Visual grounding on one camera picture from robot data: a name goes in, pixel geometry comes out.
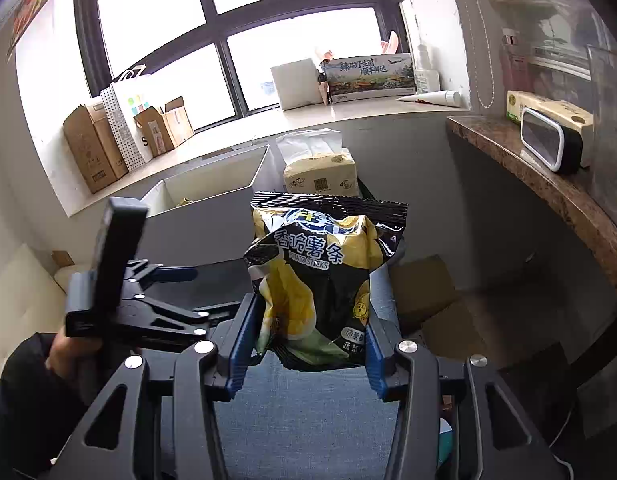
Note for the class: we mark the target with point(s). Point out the tall brown cardboard box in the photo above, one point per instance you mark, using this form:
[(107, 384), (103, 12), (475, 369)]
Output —
[(91, 150)]

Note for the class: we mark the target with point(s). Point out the black window frame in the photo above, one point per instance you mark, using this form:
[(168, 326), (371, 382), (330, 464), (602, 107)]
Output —
[(216, 35)]

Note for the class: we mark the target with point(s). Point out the flattened brown cardboard box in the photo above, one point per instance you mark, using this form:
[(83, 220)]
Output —
[(433, 305)]

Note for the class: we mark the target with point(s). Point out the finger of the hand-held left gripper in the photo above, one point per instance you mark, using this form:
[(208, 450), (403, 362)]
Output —
[(176, 274), (178, 322)]

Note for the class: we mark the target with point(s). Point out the black yellow chip bag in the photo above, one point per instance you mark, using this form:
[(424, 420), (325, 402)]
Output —
[(318, 270)]

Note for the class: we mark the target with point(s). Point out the white plastic bottle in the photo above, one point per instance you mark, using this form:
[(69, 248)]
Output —
[(427, 77)]

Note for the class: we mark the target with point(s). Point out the clear plastic bag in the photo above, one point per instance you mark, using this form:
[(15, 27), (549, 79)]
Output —
[(553, 15)]

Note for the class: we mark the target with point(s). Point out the open brown cardboard box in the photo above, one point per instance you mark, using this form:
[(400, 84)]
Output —
[(163, 130)]

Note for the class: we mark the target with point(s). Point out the landscape printed box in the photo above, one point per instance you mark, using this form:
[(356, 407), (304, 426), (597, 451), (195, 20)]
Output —
[(371, 77)]

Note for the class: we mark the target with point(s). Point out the polka dot paper bag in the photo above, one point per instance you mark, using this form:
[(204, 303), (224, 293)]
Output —
[(121, 130)]

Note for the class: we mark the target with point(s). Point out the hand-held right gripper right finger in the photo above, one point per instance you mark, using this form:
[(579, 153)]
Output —
[(376, 360)]

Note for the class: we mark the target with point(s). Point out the black white-rimmed container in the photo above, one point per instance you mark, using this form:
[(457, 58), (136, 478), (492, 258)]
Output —
[(545, 142)]

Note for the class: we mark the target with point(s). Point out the brown stone counter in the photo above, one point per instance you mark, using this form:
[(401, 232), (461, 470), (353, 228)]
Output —
[(553, 195)]

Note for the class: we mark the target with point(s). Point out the person's left hand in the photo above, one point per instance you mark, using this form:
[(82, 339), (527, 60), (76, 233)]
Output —
[(63, 355)]

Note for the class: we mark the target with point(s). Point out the white foam box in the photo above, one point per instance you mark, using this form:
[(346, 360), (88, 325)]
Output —
[(296, 85)]

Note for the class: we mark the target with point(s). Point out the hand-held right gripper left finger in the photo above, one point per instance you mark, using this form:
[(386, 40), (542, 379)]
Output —
[(238, 355)]

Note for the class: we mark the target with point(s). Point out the white cardboard box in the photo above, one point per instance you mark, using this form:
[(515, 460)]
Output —
[(213, 180)]

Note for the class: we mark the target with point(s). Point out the cream tissue box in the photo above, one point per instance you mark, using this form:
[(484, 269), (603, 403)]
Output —
[(568, 112)]

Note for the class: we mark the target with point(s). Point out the person's left forearm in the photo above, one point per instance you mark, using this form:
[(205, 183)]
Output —
[(28, 410)]

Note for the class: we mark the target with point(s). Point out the white tube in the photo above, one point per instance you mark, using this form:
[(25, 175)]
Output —
[(433, 97)]

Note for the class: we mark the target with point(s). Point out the white shopping bag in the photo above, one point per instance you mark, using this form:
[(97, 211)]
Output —
[(138, 95)]

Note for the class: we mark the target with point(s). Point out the soft tissue pack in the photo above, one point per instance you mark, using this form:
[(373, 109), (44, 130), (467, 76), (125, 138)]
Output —
[(318, 170)]

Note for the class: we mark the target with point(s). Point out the pink fan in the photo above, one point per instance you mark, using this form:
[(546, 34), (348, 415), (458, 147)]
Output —
[(392, 44)]

